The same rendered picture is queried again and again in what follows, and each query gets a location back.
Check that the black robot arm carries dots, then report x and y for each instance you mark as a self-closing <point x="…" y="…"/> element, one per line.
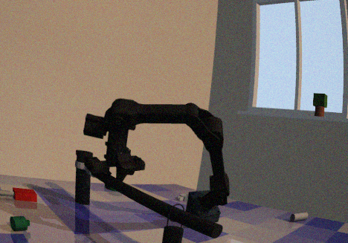
<point x="125" y="114"/>

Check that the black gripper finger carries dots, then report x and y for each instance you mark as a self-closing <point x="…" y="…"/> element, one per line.
<point x="106" y="178"/>
<point x="120" y="177"/>

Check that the red rectangular block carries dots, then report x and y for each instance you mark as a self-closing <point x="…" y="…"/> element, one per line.
<point x="21" y="194"/>

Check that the black cylinder with cap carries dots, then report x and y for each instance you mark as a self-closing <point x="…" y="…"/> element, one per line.
<point x="82" y="180"/>

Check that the dark grey cup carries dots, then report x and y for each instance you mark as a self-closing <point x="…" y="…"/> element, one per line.
<point x="82" y="166"/>

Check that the tan cylinder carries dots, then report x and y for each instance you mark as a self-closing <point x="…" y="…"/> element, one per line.
<point x="299" y="216"/>

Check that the dark green cylinder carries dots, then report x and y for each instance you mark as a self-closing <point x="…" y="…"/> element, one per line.
<point x="19" y="223"/>

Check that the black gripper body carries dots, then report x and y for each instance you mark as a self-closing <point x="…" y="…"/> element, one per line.
<point x="95" y="165"/>

